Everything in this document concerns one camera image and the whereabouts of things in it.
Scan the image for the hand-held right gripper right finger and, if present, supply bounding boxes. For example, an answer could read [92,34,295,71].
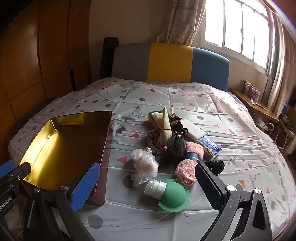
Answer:
[195,162,273,241]

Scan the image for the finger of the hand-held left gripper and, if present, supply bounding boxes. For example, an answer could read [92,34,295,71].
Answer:
[0,159,16,179]
[0,162,32,187]

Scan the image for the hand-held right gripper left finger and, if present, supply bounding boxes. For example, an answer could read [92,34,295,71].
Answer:
[25,162,101,241]

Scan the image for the green silicone bowl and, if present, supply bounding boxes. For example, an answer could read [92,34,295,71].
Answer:
[158,178,190,212]

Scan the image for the gold tin box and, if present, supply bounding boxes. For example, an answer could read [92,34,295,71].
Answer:
[18,111,114,207]

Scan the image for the white foam sponge block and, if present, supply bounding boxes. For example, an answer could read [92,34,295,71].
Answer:
[181,119,206,142]

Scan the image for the clear plastic bag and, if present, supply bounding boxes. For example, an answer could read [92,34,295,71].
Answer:
[131,147,159,187]

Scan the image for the bunch of beaded hair ties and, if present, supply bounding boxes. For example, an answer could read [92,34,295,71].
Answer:
[170,113,190,140]

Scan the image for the cream mesh cloth roll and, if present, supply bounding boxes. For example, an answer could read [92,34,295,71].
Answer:
[154,107,173,144]

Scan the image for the green yellow scouring sponge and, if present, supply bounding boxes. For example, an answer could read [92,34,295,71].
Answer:
[148,111,172,129]

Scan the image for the black scrunchie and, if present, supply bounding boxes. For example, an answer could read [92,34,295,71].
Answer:
[199,160,225,177]

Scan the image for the blue tissue pack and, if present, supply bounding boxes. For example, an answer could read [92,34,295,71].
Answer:
[196,136,222,159]

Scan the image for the black fuzzy hair piece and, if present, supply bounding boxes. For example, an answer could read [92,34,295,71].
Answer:
[159,136,187,165]

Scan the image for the white plastic jar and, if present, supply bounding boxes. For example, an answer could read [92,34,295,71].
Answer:
[143,178,167,200]

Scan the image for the brown scrunchie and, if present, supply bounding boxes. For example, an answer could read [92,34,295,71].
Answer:
[145,130,167,155]

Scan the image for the wooden bedside desk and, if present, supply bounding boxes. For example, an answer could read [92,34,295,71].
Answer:
[231,88,279,123]

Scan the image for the printed plastic bed cover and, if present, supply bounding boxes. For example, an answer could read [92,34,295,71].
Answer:
[8,77,296,241]

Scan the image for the cluttered side rack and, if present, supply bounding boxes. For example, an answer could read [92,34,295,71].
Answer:
[276,86,296,158]

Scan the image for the small purple boxes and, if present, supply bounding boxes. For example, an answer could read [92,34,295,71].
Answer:
[243,80,261,102]

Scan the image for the wooden wardrobe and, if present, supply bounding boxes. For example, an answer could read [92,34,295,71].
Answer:
[0,0,93,130]

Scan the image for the grey yellow blue headboard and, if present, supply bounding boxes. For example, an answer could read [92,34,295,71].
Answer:
[110,42,230,92]

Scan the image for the pale striped curtain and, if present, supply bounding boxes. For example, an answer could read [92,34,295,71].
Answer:
[262,9,292,116]

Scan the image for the barred window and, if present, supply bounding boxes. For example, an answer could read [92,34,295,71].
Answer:
[203,0,275,72]

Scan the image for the beige patterned curtain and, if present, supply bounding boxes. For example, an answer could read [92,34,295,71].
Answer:
[156,0,206,45]

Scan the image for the white cable loop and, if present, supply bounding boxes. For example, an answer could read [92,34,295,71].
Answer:
[261,122,274,133]

